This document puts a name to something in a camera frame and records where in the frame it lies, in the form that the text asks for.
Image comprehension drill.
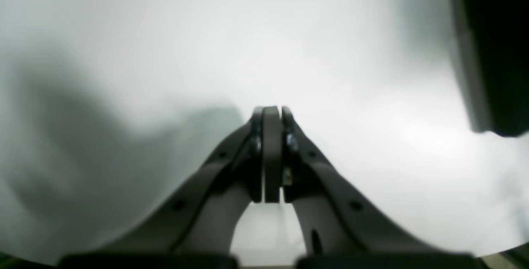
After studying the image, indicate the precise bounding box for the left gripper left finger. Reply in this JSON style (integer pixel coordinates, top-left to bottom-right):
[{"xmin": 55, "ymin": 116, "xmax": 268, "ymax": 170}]
[{"xmin": 59, "ymin": 107, "xmax": 281, "ymax": 269}]

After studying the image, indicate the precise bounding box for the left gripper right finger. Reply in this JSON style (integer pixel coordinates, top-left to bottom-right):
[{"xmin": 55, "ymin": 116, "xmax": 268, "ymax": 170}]
[{"xmin": 281, "ymin": 107, "xmax": 480, "ymax": 269}]

